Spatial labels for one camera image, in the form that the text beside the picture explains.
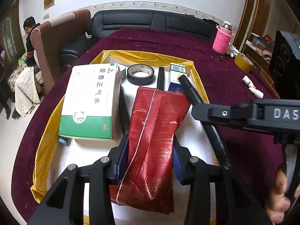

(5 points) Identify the red foil packet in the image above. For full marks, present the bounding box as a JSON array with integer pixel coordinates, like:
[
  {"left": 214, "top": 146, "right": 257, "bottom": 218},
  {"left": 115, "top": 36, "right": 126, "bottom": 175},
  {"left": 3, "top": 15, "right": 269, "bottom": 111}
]
[{"left": 110, "top": 86, "right": 190, "bottom": 214}]

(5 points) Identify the right hand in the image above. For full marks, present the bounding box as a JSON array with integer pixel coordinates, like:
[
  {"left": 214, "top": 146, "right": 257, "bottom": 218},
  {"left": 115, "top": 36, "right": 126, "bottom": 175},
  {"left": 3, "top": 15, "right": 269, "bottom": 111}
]
[{"left": 265, "top": 169, "right": 290, "bottom": 224}]

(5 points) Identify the maroon table cloth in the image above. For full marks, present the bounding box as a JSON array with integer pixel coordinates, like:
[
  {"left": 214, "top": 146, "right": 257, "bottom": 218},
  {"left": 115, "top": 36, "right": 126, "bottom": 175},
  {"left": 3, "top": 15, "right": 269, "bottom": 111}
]
[{"left": 11, "top": 28, "right": 283, "bottom": 221}]

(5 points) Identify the white red small bottle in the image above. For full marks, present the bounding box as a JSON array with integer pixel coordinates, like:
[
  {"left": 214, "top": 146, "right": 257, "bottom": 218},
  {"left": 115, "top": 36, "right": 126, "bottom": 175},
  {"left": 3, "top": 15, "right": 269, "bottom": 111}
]
[{"left": 242, "top": 75, "right": 254, "bottom": 88}]

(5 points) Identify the yellow tape roll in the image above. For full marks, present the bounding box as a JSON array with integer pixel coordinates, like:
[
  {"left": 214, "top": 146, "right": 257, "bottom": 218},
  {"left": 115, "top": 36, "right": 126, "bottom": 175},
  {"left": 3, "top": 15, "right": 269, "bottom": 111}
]
[{"left": 234, "top": 53, "right": 254, "bottom": 73}]

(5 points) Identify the white cloth toy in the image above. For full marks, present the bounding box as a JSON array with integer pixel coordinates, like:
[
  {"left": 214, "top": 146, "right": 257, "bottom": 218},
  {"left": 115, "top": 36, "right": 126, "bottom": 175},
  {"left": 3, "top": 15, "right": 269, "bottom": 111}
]
[{"left": 226, "top": 43, "right": 240, "bottom": 58}]

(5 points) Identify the pink knitted bottle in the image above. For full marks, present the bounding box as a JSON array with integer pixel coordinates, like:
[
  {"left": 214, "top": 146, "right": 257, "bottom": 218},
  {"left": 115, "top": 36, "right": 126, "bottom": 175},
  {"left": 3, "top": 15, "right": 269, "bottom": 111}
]
[{"left": 213, "top": 21, "right": 235, "bottom": 54}]

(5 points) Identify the white green medicine box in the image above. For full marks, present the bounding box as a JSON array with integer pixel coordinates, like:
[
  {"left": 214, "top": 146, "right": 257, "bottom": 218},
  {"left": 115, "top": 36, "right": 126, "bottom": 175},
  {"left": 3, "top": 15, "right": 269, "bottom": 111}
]
[{"left": 59, "top": 63, "right": 122, "bottom": 141}]

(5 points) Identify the wooden shelf cabinet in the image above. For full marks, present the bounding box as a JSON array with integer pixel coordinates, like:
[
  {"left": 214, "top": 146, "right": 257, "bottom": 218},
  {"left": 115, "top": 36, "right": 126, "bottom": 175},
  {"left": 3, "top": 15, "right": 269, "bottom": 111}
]
[{"left": 233, "top": 0, "right": 279, "bottom": 98}]

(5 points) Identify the yellow tray box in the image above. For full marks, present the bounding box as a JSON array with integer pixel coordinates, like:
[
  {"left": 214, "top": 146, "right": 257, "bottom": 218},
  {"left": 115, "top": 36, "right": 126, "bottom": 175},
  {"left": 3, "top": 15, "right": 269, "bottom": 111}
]
[{"left": 30, "top": 49, "right": 220, "bottom": 225}]

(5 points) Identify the blue white small box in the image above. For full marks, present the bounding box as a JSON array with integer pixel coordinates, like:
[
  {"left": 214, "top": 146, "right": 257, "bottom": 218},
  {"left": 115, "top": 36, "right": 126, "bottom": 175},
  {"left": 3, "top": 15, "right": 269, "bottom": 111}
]
[{"left": 168, "top": 63, "right": 188, "bottom": 92}]

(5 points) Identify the person in purple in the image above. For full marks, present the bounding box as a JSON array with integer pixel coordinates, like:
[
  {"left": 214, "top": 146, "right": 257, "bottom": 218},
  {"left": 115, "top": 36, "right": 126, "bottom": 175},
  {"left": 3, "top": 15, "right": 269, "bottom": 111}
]
[{"left": 0, "top": 46, "right": 11, "bottom": 119}]

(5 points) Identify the black marker pen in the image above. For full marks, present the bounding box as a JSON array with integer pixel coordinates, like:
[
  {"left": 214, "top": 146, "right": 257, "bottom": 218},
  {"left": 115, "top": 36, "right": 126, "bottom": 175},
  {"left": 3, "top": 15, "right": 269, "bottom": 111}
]
[{"left": 157, "top": 67, "right": 165, "bottom": 91}]

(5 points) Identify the black tape roll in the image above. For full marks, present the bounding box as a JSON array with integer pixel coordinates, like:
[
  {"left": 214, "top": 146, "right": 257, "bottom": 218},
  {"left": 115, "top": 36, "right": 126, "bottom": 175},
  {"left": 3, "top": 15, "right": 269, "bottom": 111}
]
[{"left": 127, "top": 64, "right": 155, "bottom": 86}]

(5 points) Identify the black leather sofa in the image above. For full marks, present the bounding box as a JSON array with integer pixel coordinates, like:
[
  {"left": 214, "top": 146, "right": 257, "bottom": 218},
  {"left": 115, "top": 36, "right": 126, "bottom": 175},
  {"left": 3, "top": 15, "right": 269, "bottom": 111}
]
[{"left": 58, "top": 9, "right": 219, "bottom": 68}]

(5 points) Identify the brown armchair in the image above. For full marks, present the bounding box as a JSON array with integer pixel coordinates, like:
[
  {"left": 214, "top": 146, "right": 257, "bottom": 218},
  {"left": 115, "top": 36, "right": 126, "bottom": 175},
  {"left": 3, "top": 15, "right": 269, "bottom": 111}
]
[{"left": 31, "top": 9, "right": 91, "bottom": 93}]

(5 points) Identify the person in black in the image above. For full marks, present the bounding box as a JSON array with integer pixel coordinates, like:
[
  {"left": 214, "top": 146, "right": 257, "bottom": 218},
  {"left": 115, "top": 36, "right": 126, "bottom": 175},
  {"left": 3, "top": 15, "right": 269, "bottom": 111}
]
[{"left": 11, "top": 16, "right": 45, "bottom": 119}]

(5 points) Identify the small gold wall plaque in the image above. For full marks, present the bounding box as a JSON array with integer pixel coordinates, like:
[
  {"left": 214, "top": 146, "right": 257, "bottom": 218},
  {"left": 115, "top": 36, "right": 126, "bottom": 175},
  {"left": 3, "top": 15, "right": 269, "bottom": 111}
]
[{"left": 43, "top": 0, "right": 54, "bottom": 10}]

